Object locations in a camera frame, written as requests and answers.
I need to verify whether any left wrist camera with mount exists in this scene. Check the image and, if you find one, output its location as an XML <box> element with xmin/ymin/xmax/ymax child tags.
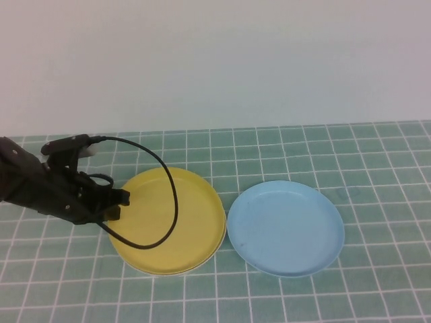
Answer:
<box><xmin>40</xmin><ymin>133</ymin><xmax>102</xmax><ymax>159</ymax></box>

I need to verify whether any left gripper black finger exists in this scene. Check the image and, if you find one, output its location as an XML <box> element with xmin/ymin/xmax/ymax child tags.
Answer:
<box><xmin>103</xmin><ymin>205</ymin><xmax>122</xmax><ymax>222</ymax></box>
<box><xmin>110</xmin><ymin>188</ymin><xmax>131</xmax><ymax>207</ymax></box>

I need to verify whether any black camera cable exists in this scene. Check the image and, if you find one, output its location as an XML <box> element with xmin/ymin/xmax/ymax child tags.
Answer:
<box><xmin>88</xmin><ymin>135</ymin><xmax>179</xmax><ymax>250</ymax></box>

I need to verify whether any green white checked tablecloth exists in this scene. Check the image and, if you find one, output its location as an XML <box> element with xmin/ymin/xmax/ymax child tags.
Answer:
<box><xmin>0</xmin><ymin>121</ymin><xmax>431</xmax><ymax>323</ymax></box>

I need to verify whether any yellow round plate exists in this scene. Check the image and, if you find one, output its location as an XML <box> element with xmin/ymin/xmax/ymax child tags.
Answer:
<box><xmin>108</xmin><ymin>166</ymin><xmax>226</xmax><ymax>275</ymax></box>

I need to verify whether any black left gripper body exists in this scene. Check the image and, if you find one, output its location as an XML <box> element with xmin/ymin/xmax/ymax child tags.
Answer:
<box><xmin>35</xmin><ymin>161</ymin><xmax>115</xmax><ymax>226</ymax></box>

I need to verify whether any light blue round plate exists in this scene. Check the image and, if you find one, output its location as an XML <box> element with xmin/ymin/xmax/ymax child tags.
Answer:
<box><xmin>227</xmin><ymin>180</ymin><xmax>346</xmax><ymax>279</ymax></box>

